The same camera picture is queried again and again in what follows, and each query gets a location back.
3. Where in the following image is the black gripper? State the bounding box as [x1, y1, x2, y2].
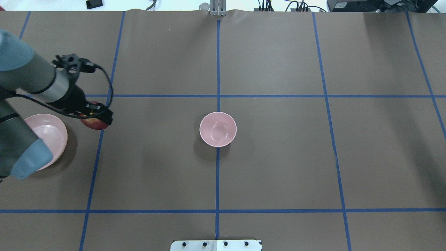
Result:
[56, 85, 113, 125]

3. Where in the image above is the red apple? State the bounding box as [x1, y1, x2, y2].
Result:
[79, 101, 109, 130]

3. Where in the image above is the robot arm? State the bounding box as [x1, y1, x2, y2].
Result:
[0, 30, 114, 180]

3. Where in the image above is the pink plate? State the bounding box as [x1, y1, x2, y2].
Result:
[24, 113, 68, 170]

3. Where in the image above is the pink bowl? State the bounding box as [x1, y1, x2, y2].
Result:
[199, 112, 238, 148]

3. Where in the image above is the brown paper table cover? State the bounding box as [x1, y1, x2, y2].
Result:
[1, 10, 445, 251]

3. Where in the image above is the black camera cable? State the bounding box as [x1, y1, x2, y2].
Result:
[14, 63, 114, 111]

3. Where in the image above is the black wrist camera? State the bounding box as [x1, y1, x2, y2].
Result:
[52, 54, 96, 74]

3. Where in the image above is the aluminium frame post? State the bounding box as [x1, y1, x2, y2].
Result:
[209, 0, 227, 16]

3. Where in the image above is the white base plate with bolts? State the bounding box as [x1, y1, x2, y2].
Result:
[170, 239, 262, 251]

